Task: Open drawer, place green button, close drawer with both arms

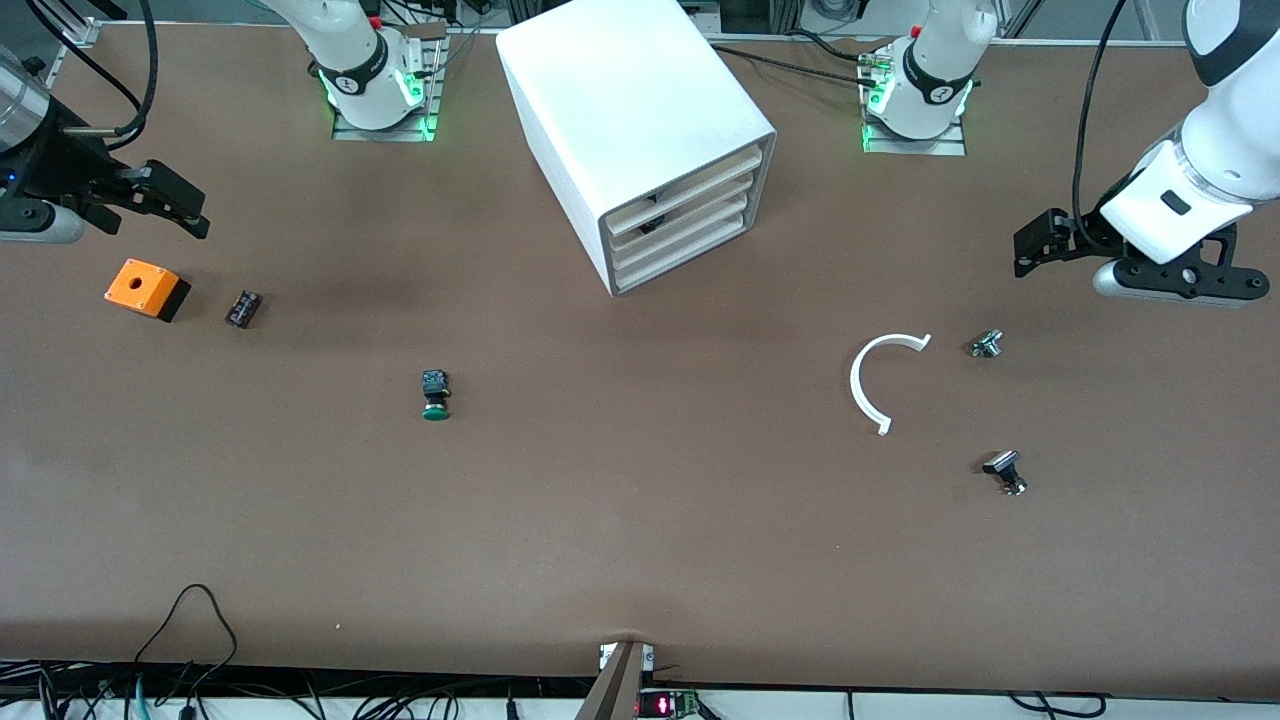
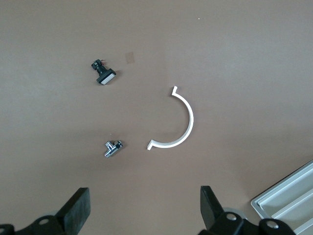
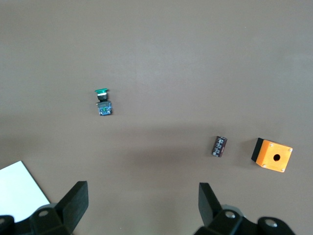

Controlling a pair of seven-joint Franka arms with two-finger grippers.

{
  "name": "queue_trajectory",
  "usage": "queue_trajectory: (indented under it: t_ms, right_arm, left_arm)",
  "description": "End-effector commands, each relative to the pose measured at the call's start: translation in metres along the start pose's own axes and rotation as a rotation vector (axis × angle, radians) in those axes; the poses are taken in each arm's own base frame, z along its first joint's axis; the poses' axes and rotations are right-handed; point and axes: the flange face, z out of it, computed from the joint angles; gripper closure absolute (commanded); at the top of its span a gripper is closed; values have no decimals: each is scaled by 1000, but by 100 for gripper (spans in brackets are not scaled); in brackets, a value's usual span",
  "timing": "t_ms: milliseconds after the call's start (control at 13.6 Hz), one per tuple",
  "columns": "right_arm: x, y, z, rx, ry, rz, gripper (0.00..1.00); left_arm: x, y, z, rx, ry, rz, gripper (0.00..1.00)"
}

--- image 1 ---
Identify white drawer with tan front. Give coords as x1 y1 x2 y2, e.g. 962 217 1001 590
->
600 145 769 236
610 193 753 271
606 172 759 253
612 213 749 293

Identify orange button box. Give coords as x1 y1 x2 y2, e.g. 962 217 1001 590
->
104 258 192 324

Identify black-headed silver button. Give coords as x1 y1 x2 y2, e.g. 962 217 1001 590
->
981 449 1029 498

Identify white drawer cabinet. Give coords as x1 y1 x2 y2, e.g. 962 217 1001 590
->
495 0 778 298

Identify white curved plastic arc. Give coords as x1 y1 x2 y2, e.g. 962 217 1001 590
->
849 332 933 437

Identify red LED display board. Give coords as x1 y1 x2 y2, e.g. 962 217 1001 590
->
638 688 703 720

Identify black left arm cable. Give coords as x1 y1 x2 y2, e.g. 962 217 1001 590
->
1072 0 1133 229

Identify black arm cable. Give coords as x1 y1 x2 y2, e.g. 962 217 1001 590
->
1072 0 1133 229
25 0 159 151

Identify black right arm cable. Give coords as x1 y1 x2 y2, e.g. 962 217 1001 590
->
25 0 159 151

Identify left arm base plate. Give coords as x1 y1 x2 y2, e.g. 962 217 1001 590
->
860 45 969 157

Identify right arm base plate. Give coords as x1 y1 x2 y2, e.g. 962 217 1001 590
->
330 30 448 144

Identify black cables behind cabinet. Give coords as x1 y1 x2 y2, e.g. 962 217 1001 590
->
705 28 891 93

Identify black looped cable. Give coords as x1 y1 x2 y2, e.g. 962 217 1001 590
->
130 584 241 701

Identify short black cable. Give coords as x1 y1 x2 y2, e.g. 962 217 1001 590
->
1005 690 1109 720

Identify black cable bundle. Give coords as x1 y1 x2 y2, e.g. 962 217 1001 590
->
0 660 601 720

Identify wooden camera post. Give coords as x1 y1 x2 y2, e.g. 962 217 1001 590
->
575 640 647 720

